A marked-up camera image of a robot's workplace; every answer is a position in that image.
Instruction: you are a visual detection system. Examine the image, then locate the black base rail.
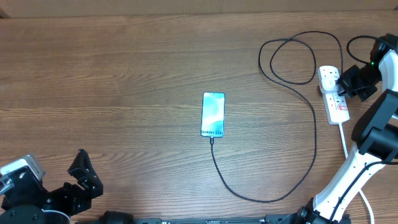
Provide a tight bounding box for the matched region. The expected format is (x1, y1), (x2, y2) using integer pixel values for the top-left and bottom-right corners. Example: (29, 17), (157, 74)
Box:
(74, 214), (352, 224)

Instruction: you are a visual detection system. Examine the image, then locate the black USB charging cable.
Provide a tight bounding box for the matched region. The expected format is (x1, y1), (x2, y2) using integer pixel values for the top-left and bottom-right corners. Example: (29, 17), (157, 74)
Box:
(210, 30), (344, 203)

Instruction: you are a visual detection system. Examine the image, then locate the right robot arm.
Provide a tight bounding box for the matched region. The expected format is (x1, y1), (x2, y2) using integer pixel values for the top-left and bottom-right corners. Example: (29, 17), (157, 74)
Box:
(280, 34), (397, 223)

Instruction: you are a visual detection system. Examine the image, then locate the Galaxy S24+ smartphone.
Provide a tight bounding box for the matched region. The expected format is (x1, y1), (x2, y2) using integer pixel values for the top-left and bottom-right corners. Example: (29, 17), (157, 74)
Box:
(201, 92), (225, 138)

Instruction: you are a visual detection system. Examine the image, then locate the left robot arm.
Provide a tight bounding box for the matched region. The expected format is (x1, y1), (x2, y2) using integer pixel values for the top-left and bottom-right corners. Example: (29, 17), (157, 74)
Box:
(1, 149), (103, 223)

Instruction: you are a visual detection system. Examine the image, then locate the white charger plug adapter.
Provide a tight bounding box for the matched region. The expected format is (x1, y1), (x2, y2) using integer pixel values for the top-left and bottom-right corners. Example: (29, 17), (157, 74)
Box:
(320, 77), (339, 94)

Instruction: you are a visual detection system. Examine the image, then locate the white power strip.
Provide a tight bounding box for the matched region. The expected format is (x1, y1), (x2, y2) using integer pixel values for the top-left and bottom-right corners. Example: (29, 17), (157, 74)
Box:
(317, 65), (349, 124)

